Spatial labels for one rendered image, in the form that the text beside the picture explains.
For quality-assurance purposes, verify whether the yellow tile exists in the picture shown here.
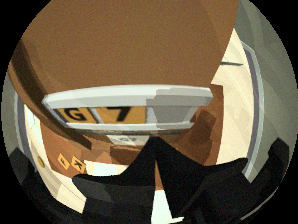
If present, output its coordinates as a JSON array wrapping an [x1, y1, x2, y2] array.
[[71, 155, 86, 173], [94, 107, 146, 124], [59, 153, 71, 169], [56, 107, 97, 124]]

